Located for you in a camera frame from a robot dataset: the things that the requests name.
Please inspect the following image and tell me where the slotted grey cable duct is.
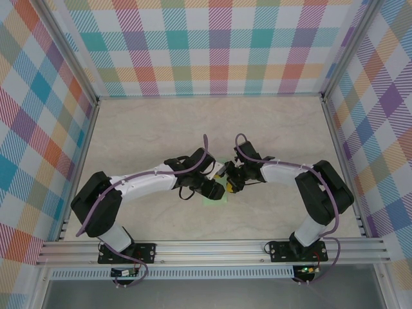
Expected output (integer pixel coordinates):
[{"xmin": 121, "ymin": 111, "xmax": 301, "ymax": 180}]
[{"xmin": 50, "ymin": 265, "xmax": 295, "ymax": 280}]

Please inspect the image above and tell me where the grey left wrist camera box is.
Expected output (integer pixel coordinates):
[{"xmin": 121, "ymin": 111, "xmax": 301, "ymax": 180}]
[{"xmin": 207, "ymin": 162, "xmax": 226, "ymax": 181}]

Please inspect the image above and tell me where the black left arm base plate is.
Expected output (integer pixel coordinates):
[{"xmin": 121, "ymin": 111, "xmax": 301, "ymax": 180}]
[{"xmin": 97, "ymin": 243, "xmax": 158, "ymax": 265}]

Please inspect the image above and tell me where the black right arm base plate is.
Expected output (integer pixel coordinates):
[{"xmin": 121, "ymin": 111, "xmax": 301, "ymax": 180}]
[{"xmin": 269, "ymin": 240, "xmax": 328, "ymax": 263}]

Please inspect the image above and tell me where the thin aluminium wall-foot rail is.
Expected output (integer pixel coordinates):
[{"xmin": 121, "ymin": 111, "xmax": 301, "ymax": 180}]
[{"xmin": 96, "ymin": 93, "xmax": 324, "ymax": 99}]

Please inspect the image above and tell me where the long aluminium frame rail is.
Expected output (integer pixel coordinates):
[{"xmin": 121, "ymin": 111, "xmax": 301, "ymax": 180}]
[{"xmin": 35, "ymin": 238, "xmax": 392, "ymax": 267}]

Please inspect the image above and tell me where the light green paper sheet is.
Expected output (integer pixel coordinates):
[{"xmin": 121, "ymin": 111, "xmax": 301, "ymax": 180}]
[{"xmin": 201, "ymin": 156, "xmax": 229, "ymax": 206}]

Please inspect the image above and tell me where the aluminium side rail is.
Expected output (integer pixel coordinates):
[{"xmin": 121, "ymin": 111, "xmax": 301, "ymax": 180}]
[
  {"xmin": 57, "ymin": 98, "xmax": 101, "ymax": 242},
  {"xmin": 321, "ymin": 95, "xmax": 370, "ymax": 239}
]

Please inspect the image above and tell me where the thin black left gripper cable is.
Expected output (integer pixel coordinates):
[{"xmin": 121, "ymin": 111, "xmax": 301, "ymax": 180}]
[{"xmin": 178, "ymin": 186, "xmax": 196, "ymax": 202}]

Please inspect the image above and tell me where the aluminium frame post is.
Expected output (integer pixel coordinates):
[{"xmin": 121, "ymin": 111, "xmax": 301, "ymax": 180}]
[
  {"xmin": 37, "ymin": 0, "xmax": 100, "ymax": 104},
  {"xmin": 320, "ymin": 0, "xmax": 387, "ymax": 104}
]

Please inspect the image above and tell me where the small circuit board white label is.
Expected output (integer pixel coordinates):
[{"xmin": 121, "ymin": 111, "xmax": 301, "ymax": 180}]
[{"xmin": 110, "ymin": 267, "xmax": 139, "ymax": 278}]

